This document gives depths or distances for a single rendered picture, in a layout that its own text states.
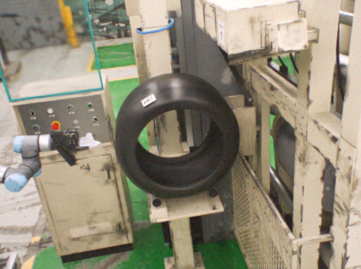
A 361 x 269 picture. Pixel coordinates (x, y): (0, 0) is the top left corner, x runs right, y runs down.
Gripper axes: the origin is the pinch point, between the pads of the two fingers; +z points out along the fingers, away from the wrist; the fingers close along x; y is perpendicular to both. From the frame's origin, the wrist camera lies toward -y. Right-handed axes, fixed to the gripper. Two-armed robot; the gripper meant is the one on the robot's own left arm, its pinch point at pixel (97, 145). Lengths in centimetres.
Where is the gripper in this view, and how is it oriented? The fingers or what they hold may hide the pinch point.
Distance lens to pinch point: 175.6
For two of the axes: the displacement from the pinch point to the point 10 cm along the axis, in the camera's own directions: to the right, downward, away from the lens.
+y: 0.1, -9.1, -4.2
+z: 9.9, -0.5, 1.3
